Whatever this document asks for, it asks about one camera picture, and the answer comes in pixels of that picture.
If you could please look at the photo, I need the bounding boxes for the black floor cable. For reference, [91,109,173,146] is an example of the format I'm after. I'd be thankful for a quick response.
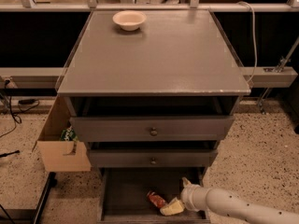
[0,79,41,139]

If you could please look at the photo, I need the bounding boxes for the middle grey drawer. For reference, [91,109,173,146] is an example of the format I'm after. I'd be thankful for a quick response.
[89,149,218,168]

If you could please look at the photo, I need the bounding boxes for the brass top drawer knob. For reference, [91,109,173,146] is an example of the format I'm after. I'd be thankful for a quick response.
[149,128,158,136]

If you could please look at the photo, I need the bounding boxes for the white cable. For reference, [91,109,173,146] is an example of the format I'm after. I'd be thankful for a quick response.
[237,1,258,84]

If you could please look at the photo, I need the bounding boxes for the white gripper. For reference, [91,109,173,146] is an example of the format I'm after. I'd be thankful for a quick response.
[159,177,208,216]

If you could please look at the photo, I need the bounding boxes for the red coke can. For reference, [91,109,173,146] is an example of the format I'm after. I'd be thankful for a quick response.
[147,191,167,208]

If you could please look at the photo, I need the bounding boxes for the brass drawer knob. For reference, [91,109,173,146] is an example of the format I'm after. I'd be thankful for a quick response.
[149,128,158,136]
[150,158,157,165]

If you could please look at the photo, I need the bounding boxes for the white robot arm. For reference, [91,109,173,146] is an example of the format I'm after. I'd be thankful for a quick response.
[160,177,299,224]

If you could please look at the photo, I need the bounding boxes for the grey drawer cabinet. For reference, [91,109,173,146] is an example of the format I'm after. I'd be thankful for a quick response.
[55,9,252,224]

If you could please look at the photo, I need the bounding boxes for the metal rail beam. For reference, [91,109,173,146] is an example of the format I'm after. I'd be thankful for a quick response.
[0,67,298,89]

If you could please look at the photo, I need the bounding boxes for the green chip bag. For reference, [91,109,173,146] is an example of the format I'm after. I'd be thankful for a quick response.
[60,127,78,141]

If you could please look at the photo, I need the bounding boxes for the bottom grey open drawer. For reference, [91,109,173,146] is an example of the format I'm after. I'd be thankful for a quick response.
[97,167,211,224]

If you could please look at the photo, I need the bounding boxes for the cardboard box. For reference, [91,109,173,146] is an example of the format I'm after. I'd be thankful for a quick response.
[36,97,92,172]

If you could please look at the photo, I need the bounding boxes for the brass middle drawer knob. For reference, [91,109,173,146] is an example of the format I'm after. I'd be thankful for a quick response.
[150,158,157,165]

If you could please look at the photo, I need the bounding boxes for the black metal floor frame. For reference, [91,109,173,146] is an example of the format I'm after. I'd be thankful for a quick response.
[0,172,57,224]

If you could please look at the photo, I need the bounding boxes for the top grey drawer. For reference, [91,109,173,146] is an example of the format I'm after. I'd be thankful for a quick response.
[70,116,234,142]

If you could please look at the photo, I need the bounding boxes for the white bowl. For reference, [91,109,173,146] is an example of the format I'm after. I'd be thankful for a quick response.
[112,10,147,32]

